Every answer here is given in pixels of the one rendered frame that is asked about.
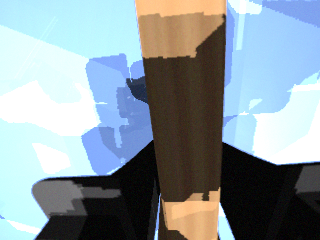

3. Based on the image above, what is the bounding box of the wooden post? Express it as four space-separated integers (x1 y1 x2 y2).
157 191 220 240

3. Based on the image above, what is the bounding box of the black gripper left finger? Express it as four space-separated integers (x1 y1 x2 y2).
31 140 160 240

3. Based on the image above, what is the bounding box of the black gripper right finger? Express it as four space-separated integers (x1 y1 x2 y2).
219 142 320 240

